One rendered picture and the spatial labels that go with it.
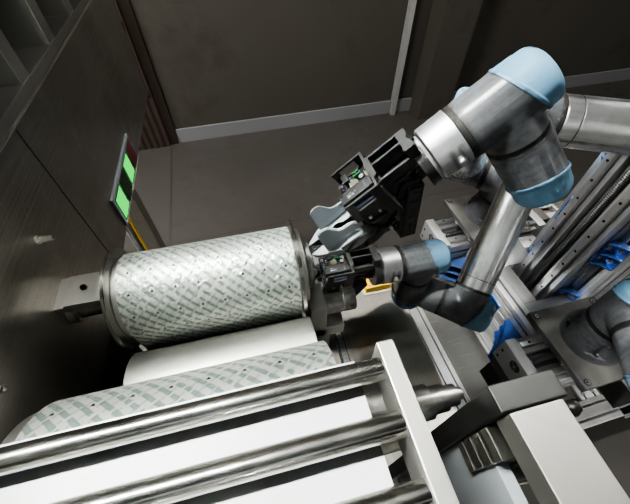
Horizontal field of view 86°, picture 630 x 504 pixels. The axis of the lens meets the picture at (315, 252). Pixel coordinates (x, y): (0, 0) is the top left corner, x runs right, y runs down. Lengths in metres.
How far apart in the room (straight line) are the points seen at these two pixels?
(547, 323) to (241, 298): 0.90
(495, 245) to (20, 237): 0.78
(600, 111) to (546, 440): 0.48
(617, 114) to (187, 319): 0.66
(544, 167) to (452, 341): 1.30
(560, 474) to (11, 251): 0.54
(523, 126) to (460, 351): 1.35
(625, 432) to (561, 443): 1.92
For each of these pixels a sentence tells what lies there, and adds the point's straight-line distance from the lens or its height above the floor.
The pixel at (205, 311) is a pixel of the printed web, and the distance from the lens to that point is 0.49.
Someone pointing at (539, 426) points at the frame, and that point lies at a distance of 0.28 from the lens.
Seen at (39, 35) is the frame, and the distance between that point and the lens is 0.80.
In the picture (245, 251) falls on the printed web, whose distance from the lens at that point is 0.47.
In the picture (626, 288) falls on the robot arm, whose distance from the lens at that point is 1.02.
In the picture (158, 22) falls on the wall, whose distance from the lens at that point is 2.96.
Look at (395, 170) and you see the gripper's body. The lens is 0.44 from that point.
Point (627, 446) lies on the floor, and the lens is 2.17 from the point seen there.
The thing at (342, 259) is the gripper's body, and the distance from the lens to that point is 0.66.
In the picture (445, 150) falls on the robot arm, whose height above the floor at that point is 1.44.
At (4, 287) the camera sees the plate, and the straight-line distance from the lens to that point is 0.50.
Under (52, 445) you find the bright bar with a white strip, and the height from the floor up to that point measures 1.46.
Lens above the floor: 1.67
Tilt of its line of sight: 51 degrees down
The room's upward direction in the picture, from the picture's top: straight up
